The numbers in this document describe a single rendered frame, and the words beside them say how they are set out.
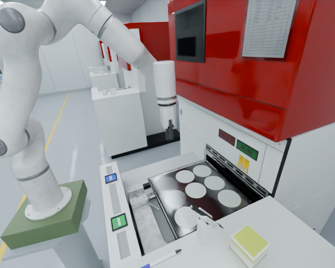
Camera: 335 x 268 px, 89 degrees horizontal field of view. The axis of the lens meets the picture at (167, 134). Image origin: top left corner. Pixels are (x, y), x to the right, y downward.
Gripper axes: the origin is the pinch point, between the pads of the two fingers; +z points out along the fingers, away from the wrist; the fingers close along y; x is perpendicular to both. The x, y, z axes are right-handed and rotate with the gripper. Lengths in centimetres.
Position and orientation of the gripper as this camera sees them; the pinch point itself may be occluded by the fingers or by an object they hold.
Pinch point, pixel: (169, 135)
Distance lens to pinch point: 78.4
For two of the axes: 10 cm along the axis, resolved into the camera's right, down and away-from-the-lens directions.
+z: 0.8, 9.0, 4.4
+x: 9.8, -1.6, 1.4
